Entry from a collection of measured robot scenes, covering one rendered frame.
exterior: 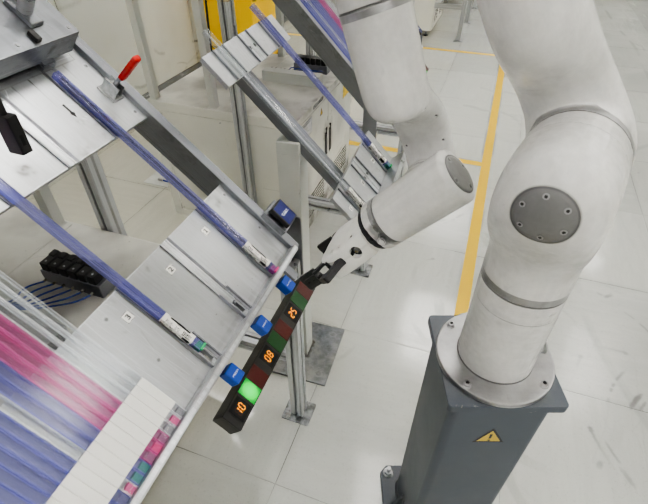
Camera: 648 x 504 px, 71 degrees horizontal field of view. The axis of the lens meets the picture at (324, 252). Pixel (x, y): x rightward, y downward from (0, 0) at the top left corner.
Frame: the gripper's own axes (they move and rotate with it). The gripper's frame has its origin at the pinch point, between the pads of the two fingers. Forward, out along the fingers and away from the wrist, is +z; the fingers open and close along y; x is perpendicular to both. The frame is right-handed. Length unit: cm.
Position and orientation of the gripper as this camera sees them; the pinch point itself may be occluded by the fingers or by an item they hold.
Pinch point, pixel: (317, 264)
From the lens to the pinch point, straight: 82.8
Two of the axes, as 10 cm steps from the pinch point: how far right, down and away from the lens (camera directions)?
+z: -6.3, 4.2, 6.5
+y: 3.4, -6.1, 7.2
